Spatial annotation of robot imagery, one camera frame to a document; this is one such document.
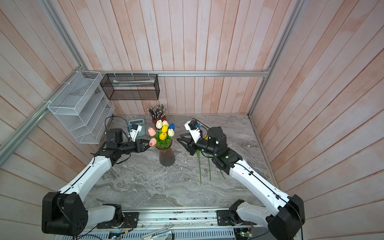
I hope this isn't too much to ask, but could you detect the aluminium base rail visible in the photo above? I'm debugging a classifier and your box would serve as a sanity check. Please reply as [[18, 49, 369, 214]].
[[53, 206, 304, 240]]

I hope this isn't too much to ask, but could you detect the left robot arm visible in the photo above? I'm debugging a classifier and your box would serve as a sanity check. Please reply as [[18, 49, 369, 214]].
[[42, 126, 156, 237]]

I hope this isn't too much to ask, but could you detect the pale white tulip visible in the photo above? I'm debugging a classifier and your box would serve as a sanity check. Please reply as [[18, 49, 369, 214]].
[[167, 129, 175, 138]]

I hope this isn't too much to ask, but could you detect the bundle of pencils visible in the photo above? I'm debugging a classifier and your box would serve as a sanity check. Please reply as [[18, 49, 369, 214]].
[[148, 104, 167, 121]]

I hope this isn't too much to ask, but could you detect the white wire mesh shelf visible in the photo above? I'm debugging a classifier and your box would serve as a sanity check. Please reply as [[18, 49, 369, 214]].
[[48, 71, 115, 145]]

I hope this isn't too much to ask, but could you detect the teal desk calculator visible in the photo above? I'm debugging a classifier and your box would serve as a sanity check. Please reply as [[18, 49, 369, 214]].
[[129, 119, 146, 137]]

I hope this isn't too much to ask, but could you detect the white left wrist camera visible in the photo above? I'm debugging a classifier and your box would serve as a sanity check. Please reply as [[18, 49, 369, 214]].
[[129, 124, 142, 142]]

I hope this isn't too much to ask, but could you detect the black wire mesh basket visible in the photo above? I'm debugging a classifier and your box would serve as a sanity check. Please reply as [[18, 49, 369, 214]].
[[101, 73, 160, 101]]

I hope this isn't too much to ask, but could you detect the red metal pencil bucket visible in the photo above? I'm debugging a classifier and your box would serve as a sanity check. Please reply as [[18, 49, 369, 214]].
[[152, 116, 167, 125]]

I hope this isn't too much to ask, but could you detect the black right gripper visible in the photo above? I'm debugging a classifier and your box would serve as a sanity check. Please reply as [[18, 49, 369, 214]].
[[178, 134, 220, 160]]

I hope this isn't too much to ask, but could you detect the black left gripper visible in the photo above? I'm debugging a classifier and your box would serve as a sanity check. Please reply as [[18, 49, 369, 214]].
[[118, 139, 155, 155]]

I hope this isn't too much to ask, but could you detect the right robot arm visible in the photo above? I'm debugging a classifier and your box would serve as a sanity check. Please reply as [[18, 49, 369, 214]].
[[177, 120, 305, 240]]

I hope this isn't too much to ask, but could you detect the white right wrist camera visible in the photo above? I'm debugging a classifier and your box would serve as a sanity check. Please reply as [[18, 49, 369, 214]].
[[185, 119, 202, 144]]

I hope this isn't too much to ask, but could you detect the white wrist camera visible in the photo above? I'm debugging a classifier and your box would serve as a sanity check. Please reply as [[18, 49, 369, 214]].
[[129, 124, 142, 142], [185, 119, 202, 144]]

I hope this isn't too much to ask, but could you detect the pink tulip lower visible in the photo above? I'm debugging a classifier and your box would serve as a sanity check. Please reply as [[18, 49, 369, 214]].
[[149, 138, 157, 147]]

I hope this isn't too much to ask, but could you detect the dark ribbed glass vase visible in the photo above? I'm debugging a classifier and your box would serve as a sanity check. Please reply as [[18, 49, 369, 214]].
[[159, 148, 176, 167]]

